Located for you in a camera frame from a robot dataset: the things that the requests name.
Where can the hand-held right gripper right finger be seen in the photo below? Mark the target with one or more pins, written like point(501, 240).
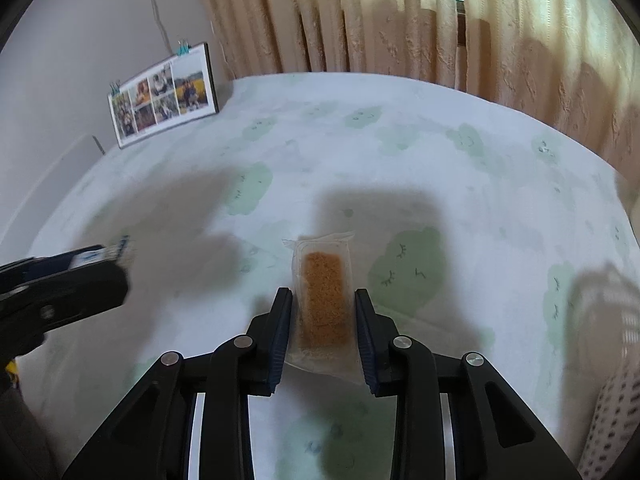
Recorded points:
point(364, 345)

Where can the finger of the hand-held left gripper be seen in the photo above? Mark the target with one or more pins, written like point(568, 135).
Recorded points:
point(30, 264)
point(75, 290)

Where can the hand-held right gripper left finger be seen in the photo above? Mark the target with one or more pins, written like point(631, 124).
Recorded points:
point(280, 345)

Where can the dark blue biscuit packet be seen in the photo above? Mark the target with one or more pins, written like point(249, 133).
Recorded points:
point(97, 255)

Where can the clear brown cake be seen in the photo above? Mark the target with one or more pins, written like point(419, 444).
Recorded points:
point(322, 290)

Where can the white plastic basket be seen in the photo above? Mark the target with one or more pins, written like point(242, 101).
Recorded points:
point(617, 400)

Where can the teal binder clip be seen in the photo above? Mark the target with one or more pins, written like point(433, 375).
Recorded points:
point(184, 47)
point(116, 87)

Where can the photo collage card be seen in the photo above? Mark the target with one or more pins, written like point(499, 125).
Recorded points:
point(160, 95)

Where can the beige curtain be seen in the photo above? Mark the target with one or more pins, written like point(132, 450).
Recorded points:
point(400, 10)

